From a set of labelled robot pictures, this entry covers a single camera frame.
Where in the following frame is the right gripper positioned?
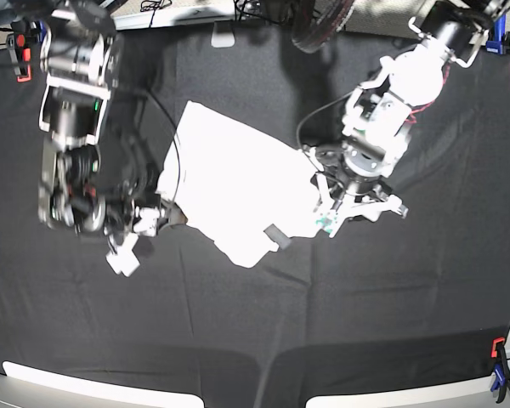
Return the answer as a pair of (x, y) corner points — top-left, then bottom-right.
(104, 195), (187, 255)

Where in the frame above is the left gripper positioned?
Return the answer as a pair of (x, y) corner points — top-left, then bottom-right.
(264, 171), (409, 249)

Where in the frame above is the white printed t-shirt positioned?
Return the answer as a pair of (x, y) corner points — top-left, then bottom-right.
(157, 101), (320, 268)

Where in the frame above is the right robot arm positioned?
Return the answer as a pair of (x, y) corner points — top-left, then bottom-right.
(38, 1), (187, 253)

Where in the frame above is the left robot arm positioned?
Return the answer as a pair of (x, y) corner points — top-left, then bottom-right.
(264, 1), (510, 248)

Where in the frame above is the black table cloth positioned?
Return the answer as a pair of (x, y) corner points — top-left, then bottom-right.
(0, 26), (510, 407)

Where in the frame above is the red clamp top left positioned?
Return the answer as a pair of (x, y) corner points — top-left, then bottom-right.
(6, 33), (32, 82)

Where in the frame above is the red blue clamp bottom right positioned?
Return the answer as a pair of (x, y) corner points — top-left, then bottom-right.
(490, 337), (510, 404)

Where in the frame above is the blue clamp top right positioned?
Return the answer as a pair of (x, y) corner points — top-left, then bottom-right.
(485, 14), (510, 55)

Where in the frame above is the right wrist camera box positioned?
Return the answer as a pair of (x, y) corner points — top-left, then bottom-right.
(105, 246), (140, 277)

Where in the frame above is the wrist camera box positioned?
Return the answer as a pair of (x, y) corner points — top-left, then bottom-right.
(105, 246), (140, 277)
(315, 210), (342, 238)

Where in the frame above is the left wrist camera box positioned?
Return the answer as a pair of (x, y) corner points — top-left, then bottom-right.
(315, 210), (342, 238)

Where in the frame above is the grey camera mount base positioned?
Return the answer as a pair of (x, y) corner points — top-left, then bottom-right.
(211, 21), (235, 48)

